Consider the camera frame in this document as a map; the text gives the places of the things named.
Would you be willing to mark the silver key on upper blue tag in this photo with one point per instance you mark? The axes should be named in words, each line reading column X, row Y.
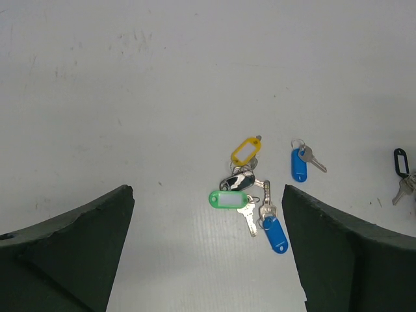
column 305, row 153

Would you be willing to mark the silver keys far right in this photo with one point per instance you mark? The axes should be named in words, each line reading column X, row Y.
column 406, row 187

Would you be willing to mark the blue key tag upper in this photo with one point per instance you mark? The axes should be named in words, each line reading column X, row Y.
column 298, row 167

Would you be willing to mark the blue key tag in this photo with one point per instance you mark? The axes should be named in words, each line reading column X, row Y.
column 298, row 167
column 275, row 234

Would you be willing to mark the black key tag far right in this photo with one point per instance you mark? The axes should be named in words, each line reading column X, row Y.
column 401, row 163

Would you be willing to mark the green key tag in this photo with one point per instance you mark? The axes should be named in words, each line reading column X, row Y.
column 222, row 199

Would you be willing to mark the black key tag with keys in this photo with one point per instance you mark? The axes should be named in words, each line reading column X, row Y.
column 241, row 179

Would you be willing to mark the silver key on blue tag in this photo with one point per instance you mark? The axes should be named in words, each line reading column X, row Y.
column 305, row 153
column 268, row 209

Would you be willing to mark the yellow key tag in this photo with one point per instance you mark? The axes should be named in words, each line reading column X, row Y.
column 246, row 151

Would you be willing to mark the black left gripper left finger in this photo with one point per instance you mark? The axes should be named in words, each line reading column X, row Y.
column 68, row 262

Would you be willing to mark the silver key on green tag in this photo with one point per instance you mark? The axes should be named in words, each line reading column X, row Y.
column 247, row 212

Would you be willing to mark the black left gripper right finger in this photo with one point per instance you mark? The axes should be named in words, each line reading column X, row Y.
column 345, row 263

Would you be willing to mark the silver key on lower blue tag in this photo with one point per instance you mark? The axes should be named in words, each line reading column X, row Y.
column 268, row 209

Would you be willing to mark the blue key tag lower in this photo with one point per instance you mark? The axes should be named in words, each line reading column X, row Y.
column 275, row 234

